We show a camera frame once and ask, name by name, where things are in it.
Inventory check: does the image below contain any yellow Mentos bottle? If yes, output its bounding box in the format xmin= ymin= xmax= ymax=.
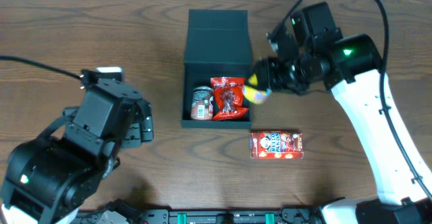
xmin=242 ymin=74 xmax=272 ymax=105

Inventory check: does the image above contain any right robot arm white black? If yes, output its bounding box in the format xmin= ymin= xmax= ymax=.
xmin=242 ymin=2 xmax=431 ymax=223

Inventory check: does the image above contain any orange Hacks candy bag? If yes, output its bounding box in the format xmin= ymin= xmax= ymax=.
xmin=211 ymin=77 xmax=249 ymax=121

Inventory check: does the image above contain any red Pringles can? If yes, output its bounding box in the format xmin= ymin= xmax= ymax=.
xmin=190 ymin=86 xmax=214 ymax=120

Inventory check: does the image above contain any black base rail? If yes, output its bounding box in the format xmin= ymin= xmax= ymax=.
xmin=72 ymin=200 xmax=324 ymax=224

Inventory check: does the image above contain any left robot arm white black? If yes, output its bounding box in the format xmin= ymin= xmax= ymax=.
xmin=1 ymin=67 xmax=154 ymax=224

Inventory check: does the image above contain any red Hello Panda box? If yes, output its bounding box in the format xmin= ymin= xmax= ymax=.
xmin=249 ymin=130 xmax=304 ymax=159

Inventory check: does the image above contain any black gift box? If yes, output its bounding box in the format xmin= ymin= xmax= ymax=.
xmin=180 ymin=9 xmax=252 ymax=130

